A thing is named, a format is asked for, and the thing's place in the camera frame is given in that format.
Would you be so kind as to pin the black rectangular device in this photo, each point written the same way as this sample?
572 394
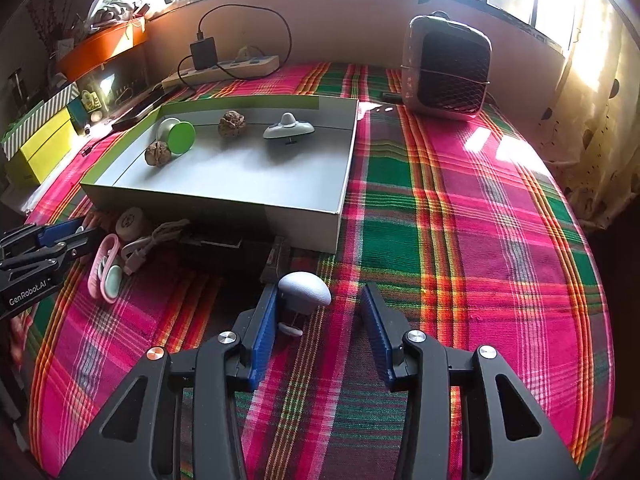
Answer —
220 260

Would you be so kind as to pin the white plug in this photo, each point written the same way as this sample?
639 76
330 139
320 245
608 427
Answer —
249 53

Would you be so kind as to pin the small beige space heater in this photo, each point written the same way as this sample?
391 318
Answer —
450 70

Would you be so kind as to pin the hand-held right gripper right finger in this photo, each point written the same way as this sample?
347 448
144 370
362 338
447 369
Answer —
377 340

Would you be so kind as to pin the green white striped box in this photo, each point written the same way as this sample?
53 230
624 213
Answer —
40 117

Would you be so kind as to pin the brown walnut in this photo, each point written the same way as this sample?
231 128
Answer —
232 122
157 155

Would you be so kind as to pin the pink and mint clip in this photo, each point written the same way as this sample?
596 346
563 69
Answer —
97 270

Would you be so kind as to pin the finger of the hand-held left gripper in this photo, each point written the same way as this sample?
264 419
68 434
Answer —
80 245
60 232

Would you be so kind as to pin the black charger adapter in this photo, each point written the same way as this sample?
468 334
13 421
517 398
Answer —
202 55

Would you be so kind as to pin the grey white spinning top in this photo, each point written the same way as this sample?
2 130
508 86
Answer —
287 130

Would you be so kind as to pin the pink green plaid blanket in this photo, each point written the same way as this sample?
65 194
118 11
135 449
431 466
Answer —
450 260

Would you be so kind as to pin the white mushroom-shaped gadget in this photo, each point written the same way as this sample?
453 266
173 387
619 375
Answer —
305 290

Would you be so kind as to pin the white round jar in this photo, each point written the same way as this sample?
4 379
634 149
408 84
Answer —
131 222

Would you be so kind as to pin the black smartphone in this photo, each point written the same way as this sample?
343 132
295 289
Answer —
140 110

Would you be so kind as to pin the green and white spool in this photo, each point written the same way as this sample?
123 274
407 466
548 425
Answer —
180 137

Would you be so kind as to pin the beige power strip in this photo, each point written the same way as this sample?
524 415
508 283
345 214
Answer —
250 65

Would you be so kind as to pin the dried twig bunch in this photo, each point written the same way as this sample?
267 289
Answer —
47 25

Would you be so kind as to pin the shallow white cardboard box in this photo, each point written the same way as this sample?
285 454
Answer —
250 175

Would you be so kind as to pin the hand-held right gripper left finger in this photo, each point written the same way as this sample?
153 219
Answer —
265 330

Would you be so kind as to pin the small green printed card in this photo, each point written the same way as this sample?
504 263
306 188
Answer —
91 100

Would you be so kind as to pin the yellow box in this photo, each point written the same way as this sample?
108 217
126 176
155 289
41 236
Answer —
45 147

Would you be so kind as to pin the cream patterned curtain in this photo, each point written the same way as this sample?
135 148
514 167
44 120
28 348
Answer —
590 135

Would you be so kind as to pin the orange shelf with clutter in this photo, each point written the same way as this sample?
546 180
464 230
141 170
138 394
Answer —
100 45

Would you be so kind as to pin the white plastic bag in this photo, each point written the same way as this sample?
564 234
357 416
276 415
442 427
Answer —
110 0

